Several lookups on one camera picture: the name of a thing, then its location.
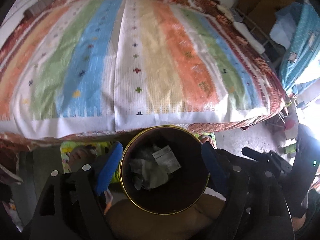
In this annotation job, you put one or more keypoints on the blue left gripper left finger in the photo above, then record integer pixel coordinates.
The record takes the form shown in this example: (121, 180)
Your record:
(105, 166)

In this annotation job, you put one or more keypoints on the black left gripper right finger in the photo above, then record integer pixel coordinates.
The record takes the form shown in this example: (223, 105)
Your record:
(217, 164)

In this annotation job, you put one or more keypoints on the pale yellow wrapper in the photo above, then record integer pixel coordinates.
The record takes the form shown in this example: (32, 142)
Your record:
(149, 175)

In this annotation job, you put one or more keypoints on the white green medicine box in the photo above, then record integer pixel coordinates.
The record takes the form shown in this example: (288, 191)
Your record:
(166, 159)

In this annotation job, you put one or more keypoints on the dark round trash can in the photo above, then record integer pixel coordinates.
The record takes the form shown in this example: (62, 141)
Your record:
(184, 187)

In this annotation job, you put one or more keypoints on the person's foot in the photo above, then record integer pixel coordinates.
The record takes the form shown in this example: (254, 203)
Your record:
(80, 156)
(206, 138)

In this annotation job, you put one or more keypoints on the red floral blanket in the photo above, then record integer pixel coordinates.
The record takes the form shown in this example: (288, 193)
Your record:
(225, 17)

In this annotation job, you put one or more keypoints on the white rolled towel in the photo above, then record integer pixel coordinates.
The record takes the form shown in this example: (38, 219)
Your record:
(244, 31)

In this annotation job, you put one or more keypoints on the blue dotted curtain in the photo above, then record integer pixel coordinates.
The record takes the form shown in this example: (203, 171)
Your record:
(297, 30)

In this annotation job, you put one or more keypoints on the grey folded cloth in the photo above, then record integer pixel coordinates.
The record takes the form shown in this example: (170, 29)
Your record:
(37, 8)

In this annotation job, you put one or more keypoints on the metal bed frame rail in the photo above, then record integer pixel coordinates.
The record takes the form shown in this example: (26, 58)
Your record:
(273, 52)

